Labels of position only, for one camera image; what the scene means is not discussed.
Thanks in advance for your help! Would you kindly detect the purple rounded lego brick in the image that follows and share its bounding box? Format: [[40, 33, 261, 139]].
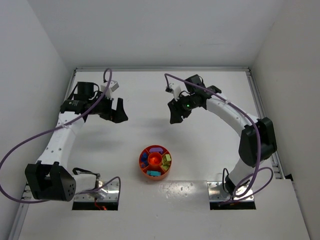
[[148, 147, 164, 154]]

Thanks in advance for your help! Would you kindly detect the yellow-green lego brick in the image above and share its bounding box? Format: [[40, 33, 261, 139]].
[[162, 154, 172, 164], [161, 162, 171, 171]]

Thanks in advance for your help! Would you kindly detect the orange round divided container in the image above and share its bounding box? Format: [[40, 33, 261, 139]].
[[138, 145, 173, 181]]

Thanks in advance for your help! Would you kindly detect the blue rounded lego brick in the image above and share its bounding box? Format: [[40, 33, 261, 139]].
[[140, 152, 148, 162]]

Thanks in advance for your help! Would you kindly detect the small teal lego brick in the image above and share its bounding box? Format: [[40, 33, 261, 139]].
[[152, 171, 161, 177]]

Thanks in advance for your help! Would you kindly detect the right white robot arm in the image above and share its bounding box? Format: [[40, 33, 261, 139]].
[[165, 74, 277, 197]]

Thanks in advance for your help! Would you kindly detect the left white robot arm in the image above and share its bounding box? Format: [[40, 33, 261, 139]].
[[25, 80, 129, 202]]

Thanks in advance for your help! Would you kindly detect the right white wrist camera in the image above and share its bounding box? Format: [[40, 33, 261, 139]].
[[165, 82, 182, 101]]

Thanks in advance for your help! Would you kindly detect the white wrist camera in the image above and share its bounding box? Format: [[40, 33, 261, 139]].
[[165, 82, 182, 101], [100, 80, 119, 99]]

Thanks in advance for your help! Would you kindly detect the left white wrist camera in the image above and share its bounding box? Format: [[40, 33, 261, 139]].
[[100, 80, 119, 99]]

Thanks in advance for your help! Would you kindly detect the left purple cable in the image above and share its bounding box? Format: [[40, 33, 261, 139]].
[[0, 68, 122, 204]]

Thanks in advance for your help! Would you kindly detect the purple cable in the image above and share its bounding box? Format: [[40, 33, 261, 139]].
[[0, 68, 122, 204], [163, 73, 275, 204]]

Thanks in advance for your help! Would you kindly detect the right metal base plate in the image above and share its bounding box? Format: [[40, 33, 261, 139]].
[[207, 180, 255, 202]]

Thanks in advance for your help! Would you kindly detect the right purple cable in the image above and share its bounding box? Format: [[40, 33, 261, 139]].
[[163, 73, 275, 204]]

